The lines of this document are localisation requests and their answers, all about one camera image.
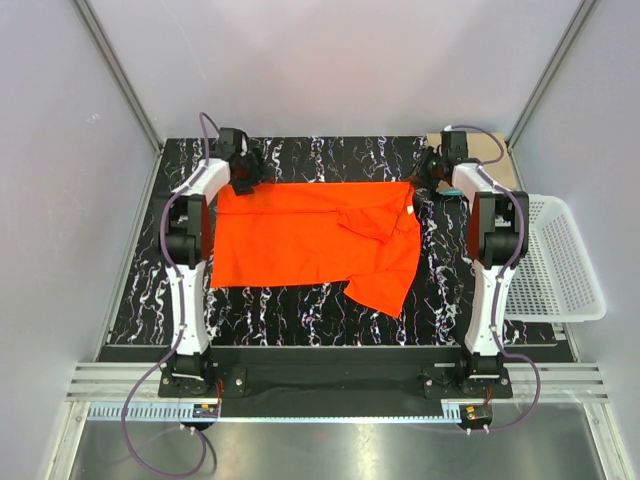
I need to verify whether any orange t shirt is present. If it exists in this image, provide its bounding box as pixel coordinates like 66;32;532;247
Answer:
210;182;421;317

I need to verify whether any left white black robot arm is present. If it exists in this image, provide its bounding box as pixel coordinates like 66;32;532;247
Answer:
157;127;266;396

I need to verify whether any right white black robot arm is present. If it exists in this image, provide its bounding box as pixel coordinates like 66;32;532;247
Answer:
409;125;529;397

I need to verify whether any folded brown t shirt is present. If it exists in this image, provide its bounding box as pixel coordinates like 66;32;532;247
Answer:
425;130;516;194

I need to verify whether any white plastic basket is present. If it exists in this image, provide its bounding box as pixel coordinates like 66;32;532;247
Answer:
506;194;606;323

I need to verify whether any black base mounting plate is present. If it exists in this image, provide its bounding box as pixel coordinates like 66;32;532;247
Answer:
99;344;571;419

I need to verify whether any left aluminium frame post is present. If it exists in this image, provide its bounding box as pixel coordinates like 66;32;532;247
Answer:
70;0;164;154

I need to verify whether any aluminium frame post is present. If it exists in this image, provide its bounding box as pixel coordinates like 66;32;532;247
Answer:
506;0;600;150
70;0;164;154

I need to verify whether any right aluminium frame post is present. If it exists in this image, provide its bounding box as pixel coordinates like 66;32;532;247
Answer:
506;0;600;150

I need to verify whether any aluminium rail beam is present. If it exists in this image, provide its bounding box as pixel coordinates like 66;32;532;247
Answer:
66;362;608;403

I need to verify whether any white slotted cable duct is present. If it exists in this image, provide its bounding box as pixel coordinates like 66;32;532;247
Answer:
88;403;221;423

